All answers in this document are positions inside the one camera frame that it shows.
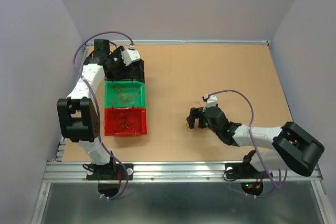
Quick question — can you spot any red plastic bin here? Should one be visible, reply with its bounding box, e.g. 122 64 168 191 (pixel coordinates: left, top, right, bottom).
104 107 148 136

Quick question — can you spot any aluminium front rail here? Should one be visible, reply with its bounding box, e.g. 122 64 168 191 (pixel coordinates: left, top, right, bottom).
41 158 324 183

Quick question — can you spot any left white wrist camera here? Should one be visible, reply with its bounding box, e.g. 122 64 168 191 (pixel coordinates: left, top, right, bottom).
121 45 141 67

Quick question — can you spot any green plastic bin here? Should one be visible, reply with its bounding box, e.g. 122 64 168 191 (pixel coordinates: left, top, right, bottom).
104 80 146 108

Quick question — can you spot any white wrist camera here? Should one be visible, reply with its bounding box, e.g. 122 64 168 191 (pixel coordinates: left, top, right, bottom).
121 45 141 67
202 94 218 112

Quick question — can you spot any black plastic bin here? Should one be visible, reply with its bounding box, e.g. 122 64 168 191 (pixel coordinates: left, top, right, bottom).
105 59 145 83

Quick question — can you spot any purple cable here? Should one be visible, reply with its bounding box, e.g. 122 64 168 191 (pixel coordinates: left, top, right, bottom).
72 31 136 200
204 89 288 198

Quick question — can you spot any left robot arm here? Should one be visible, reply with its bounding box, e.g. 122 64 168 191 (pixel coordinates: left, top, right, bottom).
57 39 131 180

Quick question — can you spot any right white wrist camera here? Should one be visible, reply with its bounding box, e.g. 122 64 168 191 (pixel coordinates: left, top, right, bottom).
202 94 218 112

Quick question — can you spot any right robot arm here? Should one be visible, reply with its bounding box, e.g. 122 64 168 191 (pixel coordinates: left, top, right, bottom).
186 106 325 177

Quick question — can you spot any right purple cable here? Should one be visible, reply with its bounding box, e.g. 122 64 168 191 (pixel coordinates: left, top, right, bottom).
204 89 288 198

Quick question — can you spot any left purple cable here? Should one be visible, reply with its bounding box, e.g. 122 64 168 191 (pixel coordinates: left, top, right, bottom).
72 31 136 200

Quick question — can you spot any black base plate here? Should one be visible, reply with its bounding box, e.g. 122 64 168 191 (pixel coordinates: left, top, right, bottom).
225 162 268 180
82 163 134 181

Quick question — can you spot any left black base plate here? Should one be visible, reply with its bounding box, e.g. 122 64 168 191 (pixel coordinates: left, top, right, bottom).
82 163 134 181

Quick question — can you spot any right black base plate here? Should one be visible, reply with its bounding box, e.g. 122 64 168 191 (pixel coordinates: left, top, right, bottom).
225 162 268 180

